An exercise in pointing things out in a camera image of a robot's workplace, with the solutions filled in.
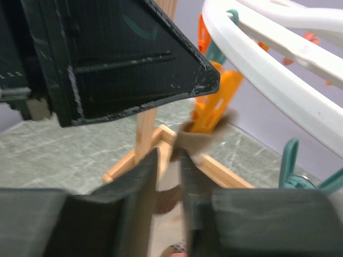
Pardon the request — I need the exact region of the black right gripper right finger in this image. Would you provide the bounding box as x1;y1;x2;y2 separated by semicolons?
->
180;150;342;256

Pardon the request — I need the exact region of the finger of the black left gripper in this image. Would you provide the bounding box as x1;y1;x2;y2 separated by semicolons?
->
21;1;220;127

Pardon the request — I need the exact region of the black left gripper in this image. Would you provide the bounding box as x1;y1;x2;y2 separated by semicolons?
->
1;1;53;120

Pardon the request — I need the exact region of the teal clothes peg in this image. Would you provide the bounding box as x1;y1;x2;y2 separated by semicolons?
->
278;138;342;195

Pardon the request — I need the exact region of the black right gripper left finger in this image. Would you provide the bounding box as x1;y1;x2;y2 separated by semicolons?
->
1;149;158;256

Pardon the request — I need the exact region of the white round clip hanger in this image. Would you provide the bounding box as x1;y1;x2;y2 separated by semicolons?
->
202;1;342;156

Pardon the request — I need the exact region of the orange clothes peg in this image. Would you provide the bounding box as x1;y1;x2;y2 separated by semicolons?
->
190;61;244;133

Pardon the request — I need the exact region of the wooden hanger stand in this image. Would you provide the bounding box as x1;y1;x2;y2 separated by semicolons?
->
101;0;255;257

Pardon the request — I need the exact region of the cream brown ribbed sock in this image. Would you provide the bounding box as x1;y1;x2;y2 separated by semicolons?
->
153;109;238;215

